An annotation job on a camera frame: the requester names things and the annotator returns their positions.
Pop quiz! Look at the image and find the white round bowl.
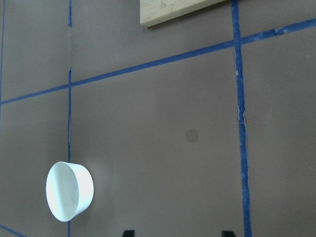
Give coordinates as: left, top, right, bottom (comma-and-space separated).
45, 161, 94, 222

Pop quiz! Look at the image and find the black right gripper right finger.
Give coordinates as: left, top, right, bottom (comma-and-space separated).
221, 231, 235, 237

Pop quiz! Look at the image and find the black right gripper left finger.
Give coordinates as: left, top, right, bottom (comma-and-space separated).
123, 230, 135, 237

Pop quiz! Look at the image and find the bamboo cutting board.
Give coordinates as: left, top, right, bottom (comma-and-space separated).
139, 0, 223, 28

